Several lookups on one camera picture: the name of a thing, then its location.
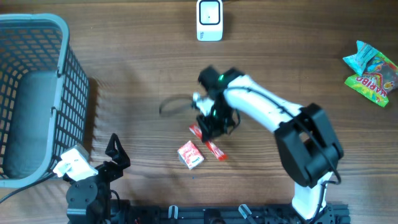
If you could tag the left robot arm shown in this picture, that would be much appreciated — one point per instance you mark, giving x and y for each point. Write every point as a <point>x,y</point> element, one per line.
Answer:
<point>92,200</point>

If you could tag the red candy bar wrapper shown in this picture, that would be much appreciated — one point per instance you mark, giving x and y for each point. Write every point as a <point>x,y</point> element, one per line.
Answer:
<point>215,150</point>

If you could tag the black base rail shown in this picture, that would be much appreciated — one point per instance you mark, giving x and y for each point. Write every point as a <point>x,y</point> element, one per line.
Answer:
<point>267,214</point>

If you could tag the white barcode scanner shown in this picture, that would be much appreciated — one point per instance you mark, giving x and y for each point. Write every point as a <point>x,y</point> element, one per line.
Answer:
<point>209,20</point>

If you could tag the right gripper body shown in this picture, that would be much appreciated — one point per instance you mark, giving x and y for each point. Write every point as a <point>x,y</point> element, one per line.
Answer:
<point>216,121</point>

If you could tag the teal tissue wipes pack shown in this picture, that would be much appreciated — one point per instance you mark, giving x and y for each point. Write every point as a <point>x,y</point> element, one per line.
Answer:
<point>360,59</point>

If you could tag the green Haribo gummy bag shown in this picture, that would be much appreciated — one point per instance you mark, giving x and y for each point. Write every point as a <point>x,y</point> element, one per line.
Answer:
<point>378,79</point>

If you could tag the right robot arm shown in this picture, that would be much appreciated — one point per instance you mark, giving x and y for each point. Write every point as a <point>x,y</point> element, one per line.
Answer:
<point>308,146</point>

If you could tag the grey plastic shopping basket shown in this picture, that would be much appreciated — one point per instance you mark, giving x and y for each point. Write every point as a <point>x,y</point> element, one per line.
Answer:
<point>44,97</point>

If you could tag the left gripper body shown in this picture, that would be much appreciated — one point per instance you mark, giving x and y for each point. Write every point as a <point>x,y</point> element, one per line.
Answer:
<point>107,173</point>

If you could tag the small red white carton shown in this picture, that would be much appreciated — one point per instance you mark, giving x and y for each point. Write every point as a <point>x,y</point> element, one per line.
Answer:
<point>189,155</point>

